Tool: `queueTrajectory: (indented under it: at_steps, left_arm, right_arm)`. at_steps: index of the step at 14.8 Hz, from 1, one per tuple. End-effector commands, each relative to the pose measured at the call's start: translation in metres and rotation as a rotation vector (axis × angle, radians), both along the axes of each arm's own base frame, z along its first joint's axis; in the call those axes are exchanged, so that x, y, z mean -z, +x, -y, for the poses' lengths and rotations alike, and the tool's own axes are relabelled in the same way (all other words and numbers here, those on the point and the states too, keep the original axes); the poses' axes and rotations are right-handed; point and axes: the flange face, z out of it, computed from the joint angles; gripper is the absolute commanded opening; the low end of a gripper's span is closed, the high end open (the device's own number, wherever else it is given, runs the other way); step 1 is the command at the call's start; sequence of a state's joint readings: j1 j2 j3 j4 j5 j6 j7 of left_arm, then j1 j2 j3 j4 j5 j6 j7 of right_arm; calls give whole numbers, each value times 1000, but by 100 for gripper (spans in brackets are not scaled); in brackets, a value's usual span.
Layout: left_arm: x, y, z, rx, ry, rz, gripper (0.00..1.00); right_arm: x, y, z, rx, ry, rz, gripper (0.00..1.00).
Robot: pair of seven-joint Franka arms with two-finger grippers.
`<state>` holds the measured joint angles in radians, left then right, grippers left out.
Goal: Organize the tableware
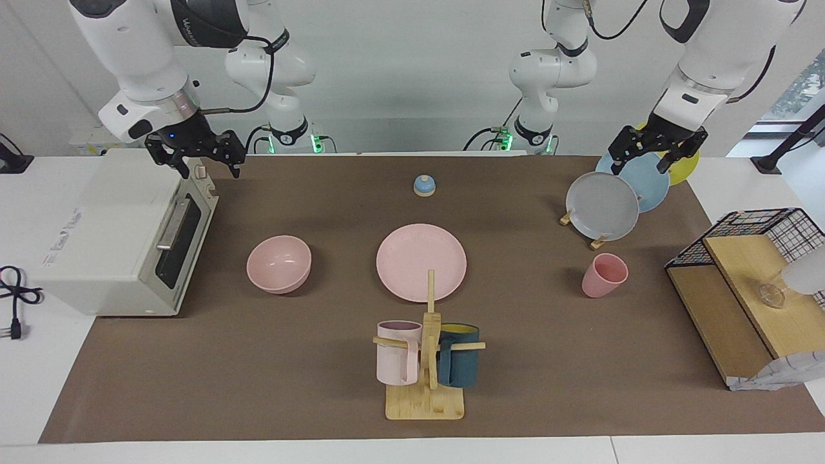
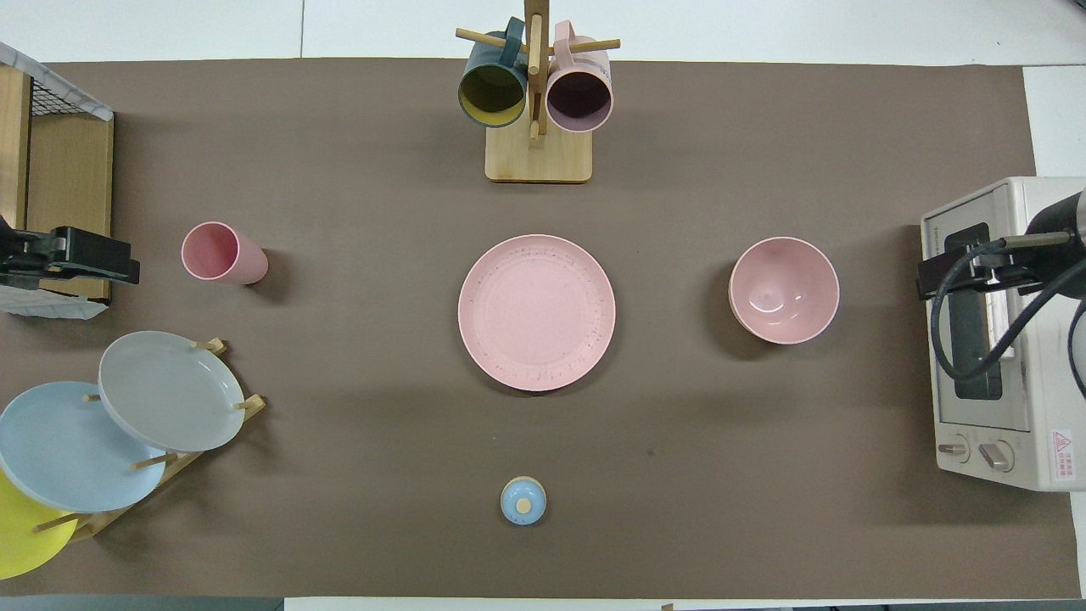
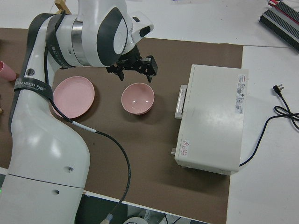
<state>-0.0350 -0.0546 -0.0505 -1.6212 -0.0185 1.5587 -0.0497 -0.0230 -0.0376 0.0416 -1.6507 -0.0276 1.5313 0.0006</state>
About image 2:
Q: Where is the pale pink mug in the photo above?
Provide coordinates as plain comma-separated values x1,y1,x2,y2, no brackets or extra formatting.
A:
546,21,613,134

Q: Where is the dark teal mug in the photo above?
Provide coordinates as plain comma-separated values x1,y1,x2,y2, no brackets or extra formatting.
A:
458,17,531,129

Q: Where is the brown table mat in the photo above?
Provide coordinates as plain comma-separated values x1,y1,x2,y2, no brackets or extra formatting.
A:
0,58,1083,599

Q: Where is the wooden shelf with wire basket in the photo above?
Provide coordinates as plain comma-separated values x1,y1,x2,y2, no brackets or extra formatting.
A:
0,42,115,319

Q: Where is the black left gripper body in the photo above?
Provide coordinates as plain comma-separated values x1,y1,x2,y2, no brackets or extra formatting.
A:
0,216,57,294

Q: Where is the grey plate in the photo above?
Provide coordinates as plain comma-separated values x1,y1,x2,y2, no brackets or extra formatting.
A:
98,331,247,453

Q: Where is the light blue plate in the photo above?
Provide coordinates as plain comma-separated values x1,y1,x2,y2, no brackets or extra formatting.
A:
0,381,168,513

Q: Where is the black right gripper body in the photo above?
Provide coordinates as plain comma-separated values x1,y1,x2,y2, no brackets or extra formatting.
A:
984,242,1053,296

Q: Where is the beige toaster oven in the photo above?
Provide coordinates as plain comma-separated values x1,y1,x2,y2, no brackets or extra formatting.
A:
921,177,1086,493

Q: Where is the yellow plate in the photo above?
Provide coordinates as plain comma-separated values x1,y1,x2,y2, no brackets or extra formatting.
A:
0,468,79,580

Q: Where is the wooden plate rack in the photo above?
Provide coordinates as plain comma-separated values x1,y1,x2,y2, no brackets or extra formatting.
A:
32,338,266,544

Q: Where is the wooden mug tree stand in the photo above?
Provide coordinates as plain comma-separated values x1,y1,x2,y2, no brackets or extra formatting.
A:
456,0,621,184

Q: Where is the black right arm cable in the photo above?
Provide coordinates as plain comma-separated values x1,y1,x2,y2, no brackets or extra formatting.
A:
931,233,1086,400

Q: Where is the pink tumbler cup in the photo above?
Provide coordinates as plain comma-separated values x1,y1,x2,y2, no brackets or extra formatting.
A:
181,221,269,286

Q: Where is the pink speckled plate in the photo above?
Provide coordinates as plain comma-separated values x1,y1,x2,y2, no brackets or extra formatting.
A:
458,234,617,393

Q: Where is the pink bowl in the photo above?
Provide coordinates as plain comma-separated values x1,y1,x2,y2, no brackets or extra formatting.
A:
728,237,841,346

